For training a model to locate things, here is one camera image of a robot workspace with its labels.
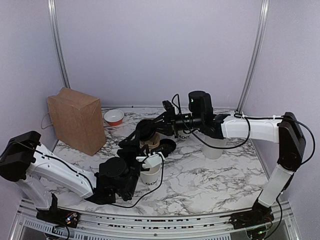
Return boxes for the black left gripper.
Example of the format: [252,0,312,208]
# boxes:
[117,130,151,199]

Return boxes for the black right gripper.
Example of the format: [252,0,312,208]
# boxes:
[147,107,203,139]

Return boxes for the black plastic cup lid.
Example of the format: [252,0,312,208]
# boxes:
[135,119,156,142]

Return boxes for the white paper coffee cup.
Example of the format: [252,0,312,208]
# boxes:
[140,164,161,186]

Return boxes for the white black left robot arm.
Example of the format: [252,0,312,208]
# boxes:
[0,130,176,223]

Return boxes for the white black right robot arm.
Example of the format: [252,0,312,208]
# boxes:
[143,90,306,224]

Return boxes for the brown paper takeout bag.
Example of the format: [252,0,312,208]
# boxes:
[47,87,106,156]

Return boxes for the brown cardboard cup carrier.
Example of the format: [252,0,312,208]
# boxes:
[140,132,161,151]

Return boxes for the orange white bowl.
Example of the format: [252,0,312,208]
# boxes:
[103,109,125,126]

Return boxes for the white utensil holder cup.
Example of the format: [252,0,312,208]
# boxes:
[202,136,227,160]

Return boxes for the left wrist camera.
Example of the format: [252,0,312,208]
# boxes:
[135,152,165,172]

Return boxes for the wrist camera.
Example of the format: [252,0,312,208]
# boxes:
[162,100,176,116]
[135,152,165,172]

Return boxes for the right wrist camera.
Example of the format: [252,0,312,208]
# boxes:
[162,100,176,116]

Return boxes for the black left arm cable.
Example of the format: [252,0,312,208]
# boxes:
[14,141,166,209]

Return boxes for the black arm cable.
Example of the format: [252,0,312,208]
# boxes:
[171,93,316,166]
[14,141,166,209]

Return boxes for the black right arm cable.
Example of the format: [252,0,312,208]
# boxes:
[171,93,316,166]

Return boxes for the right aluminium corner post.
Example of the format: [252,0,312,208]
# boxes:
[236,0,270,112]

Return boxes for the aluminium corner post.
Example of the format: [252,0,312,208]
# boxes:
[236,0,270,112]
[47,0,71,89]

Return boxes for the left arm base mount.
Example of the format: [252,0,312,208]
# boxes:
[36,193,80,228]

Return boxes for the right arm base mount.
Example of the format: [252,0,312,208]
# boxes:
[228,200,275,230]

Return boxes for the left aluminium corner post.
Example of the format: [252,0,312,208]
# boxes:
[47,0,71,89]

